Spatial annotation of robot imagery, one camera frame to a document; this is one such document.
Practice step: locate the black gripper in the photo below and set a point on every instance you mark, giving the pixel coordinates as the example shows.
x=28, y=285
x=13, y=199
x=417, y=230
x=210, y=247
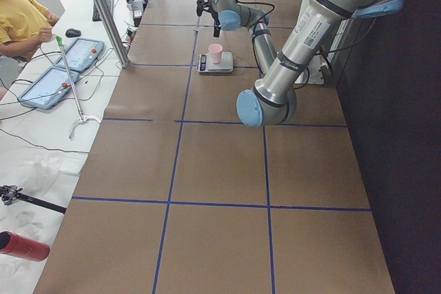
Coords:
x=216, y=22

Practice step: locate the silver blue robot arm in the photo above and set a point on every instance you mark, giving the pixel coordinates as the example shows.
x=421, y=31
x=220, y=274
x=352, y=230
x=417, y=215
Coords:
x=272, y=100

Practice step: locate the pink paper cup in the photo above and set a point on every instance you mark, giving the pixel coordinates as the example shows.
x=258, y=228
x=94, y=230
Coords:
x=215, y=51

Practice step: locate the white digital kitchen scale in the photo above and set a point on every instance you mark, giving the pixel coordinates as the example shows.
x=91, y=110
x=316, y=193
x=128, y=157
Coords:
x=205, y=64

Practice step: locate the blue teach pendant far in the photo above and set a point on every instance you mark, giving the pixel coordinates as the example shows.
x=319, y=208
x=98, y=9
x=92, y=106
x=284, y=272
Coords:
x=82, y=52

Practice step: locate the blue teach pendant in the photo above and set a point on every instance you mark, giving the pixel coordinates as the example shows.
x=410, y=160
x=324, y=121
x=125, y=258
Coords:
x=47, y=90
x=82, y=52

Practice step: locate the black computer mouse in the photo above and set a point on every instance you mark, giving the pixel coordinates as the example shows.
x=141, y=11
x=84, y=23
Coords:
x=71, y=33

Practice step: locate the reacher grabber stick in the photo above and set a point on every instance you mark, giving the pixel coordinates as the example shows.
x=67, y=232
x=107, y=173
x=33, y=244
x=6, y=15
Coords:
x=83, y=118

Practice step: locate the brown paper table cover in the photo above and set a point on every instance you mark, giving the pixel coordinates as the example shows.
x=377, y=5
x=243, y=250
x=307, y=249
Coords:
x=177, y=196

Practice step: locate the blue teach pendant near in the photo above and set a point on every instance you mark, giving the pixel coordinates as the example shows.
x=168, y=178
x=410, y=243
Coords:
x=47, y=90

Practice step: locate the person in yellow shirt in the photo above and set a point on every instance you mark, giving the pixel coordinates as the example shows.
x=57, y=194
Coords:
x=25, y=25

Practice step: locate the red cylinder bottle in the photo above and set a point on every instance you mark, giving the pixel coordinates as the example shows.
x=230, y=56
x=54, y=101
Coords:
x=22, y=247

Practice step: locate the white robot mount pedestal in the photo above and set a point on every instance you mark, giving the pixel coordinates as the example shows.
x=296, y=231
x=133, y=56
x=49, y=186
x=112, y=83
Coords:
x=318, y=69

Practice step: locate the aluminium frame post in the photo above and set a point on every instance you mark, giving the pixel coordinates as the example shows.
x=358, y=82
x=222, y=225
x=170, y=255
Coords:
x=112, y=32

